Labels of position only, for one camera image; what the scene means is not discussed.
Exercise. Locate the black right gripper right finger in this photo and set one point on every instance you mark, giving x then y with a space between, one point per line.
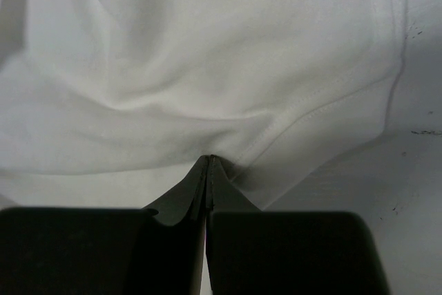
250 251

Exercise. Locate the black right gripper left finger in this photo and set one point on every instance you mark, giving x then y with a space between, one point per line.
153 250

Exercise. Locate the white t-shirt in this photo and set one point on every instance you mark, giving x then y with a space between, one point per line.
111 102

